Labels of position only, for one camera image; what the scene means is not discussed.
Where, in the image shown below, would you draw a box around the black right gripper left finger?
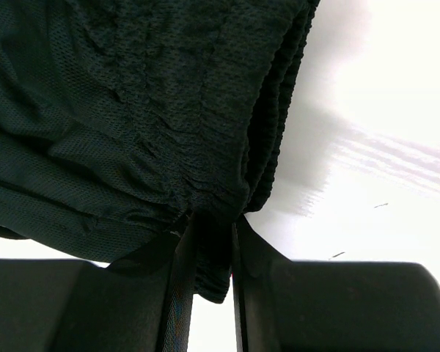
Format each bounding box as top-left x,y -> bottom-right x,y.
0,215 -> 197,351

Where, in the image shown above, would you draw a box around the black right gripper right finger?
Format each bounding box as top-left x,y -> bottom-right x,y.
232,217 -> 440,351

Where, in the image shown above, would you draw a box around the black shorts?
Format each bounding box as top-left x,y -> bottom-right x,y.
0,1 -> 318,304

